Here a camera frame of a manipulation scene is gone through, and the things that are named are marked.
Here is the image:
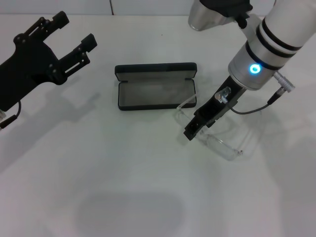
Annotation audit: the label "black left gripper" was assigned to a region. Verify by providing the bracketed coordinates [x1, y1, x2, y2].
[0, 11, 98, 112]

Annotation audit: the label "clear plastic glasses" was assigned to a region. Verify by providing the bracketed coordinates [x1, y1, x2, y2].
[176, 92, 245, 162]

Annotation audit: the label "gray arm cable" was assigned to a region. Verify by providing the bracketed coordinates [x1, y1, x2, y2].
[0, 100, 23, 130]
[231, 70, 296, 115]

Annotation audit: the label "black glasses case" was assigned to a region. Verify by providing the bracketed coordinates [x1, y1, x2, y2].
[115, 62, 198, 111]

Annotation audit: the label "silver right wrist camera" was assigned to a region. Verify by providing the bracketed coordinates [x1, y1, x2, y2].
[188, 0, 254, 32]

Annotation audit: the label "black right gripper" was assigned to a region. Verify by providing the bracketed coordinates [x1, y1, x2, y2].
[183, 75, 247, 142]

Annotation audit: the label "gray left arm cable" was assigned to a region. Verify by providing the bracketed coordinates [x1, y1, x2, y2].
[0, 100, 23, 130]

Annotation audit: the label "gray right arm cable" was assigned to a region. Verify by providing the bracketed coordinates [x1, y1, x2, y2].
[231, 70, 296, 115]

